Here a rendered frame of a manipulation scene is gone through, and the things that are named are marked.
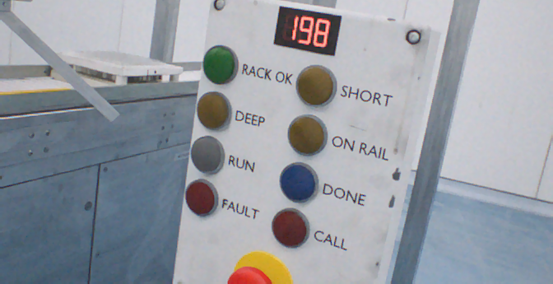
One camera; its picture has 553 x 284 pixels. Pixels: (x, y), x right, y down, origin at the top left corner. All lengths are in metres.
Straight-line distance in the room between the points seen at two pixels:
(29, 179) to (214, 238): 0.86
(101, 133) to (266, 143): 0.94
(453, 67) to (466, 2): 0.17
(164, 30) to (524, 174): 3.03
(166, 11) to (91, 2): 3.26
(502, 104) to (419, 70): 3.81
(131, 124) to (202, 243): 0.96
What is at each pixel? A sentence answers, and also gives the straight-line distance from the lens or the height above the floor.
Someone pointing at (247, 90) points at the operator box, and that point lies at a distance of 0.41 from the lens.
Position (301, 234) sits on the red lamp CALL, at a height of 0.92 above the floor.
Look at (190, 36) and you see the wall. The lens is 4.63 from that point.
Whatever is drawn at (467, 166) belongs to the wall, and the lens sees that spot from 4.24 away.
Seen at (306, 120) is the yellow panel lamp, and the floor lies 1.01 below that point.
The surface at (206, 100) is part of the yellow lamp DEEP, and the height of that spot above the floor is 1.00.
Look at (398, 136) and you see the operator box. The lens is 0.38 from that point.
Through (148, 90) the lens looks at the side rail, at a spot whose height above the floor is 0.84.
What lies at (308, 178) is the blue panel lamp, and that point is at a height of 0.97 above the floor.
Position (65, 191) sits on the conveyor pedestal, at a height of 0.59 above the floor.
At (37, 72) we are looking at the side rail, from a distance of 1.52.
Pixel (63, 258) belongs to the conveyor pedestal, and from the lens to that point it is 1.45.
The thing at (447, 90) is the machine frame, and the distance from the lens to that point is 1.54.
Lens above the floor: 1.08
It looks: 12 degrees down
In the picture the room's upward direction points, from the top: 10 degrees clockwise
